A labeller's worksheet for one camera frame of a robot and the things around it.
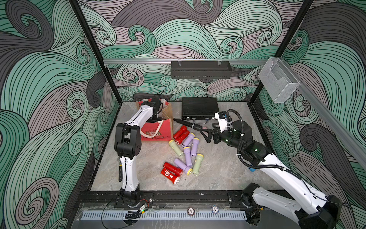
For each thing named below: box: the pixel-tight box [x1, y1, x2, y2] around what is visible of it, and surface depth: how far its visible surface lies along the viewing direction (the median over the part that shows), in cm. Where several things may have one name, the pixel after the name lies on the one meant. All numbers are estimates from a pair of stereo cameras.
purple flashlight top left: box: [182, 132, 196, 148], surface depth 96 cm
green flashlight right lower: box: [192, 153, 205, 176], surface depth 85 cm
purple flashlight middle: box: [183, 146, 193, 167], surface depth 89 cm
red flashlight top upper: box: [173, 124, 188, 139], surface depth 102 cm
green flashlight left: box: [168, 139, 184, 157], surface depth 92 cm
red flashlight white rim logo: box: [160, 168, 181, 186], surface depth 80 cm
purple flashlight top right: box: [190, 137, 200, 157], surface depth 92 cm
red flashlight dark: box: [162, 162, 183, 177], surface depth 83 cm
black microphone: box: [172, 118, 203, 131], surface depth 106 cm
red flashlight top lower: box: [174, 130, 190, 145], surface depth 97 cm
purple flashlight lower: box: [173, 158, 194, 176], surface depth 83 cm
